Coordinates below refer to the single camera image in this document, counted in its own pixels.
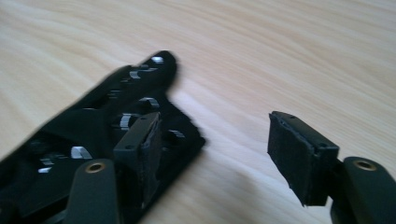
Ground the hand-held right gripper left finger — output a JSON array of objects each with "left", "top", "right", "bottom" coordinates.
[{"left": 112, "top": 111, "right": 163, "bottom": 209}]

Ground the black knit glove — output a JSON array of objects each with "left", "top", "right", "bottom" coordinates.
[{"left": 0, "top": 49, "right": 207, "bottom": 224}]

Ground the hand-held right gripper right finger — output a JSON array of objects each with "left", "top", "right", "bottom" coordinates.
[{"left": 266, "top": 110, "right": 341, "bottom": 207}]

